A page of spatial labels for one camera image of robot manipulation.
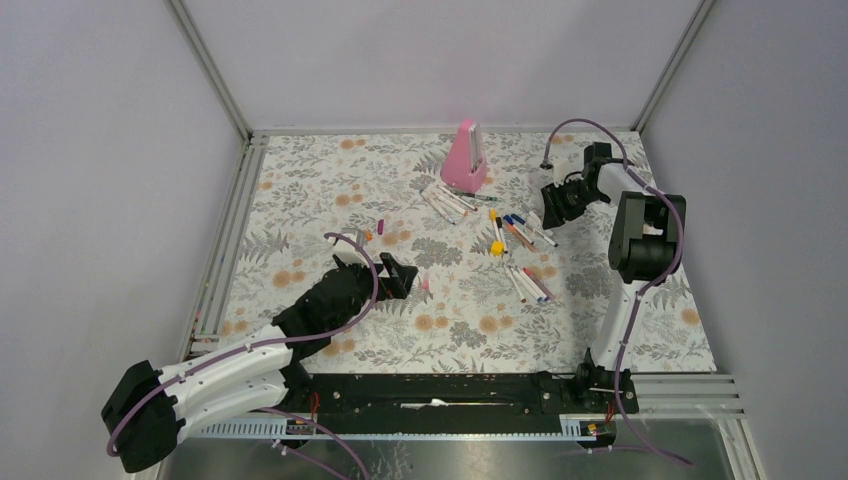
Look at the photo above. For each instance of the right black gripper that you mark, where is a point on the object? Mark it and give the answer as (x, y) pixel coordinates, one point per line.
(554, 216)

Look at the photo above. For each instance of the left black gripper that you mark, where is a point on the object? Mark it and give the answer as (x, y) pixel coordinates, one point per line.
(398, 282)

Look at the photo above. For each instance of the red brown capped marker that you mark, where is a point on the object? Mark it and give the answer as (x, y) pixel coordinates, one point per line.
(515, 284)

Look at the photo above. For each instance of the dark green marker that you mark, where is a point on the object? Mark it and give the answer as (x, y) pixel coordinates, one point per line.
(477, 196)

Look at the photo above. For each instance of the purple capped white marker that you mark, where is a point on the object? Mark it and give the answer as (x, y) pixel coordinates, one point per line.
(531, 287)

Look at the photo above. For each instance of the blue capped white marker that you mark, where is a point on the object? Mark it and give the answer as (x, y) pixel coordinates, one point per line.
(433, 203)

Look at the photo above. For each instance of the pink translucent marker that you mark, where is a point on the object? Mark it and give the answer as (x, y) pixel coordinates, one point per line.
(538, 284)

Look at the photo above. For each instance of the magenta capped white marker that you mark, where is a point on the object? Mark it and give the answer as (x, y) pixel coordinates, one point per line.
(466, 205)

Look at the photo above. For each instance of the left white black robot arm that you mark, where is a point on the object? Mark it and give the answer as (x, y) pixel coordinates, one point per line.
(152, 410)

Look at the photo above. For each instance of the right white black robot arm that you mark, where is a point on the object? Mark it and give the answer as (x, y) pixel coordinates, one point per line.
(644, 248)

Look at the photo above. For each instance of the grey white marker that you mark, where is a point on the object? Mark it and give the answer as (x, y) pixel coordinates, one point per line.
(536, 222)

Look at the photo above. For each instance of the dark blue capped marker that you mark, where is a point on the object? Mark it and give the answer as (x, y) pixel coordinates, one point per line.
(537, 231)

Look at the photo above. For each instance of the orange brown marker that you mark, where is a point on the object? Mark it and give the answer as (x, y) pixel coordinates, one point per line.
(522, 238)

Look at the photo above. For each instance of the yellow cube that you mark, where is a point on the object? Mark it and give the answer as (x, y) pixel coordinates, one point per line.
(497, 248)

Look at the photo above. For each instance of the pink metronome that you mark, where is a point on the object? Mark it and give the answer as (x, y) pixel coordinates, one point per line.
(466, 166)

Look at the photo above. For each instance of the floral table mat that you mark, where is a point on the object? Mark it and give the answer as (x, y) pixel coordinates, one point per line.
(472, 319)

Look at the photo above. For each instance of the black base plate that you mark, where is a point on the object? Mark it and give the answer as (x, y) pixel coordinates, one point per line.
(440, 404)

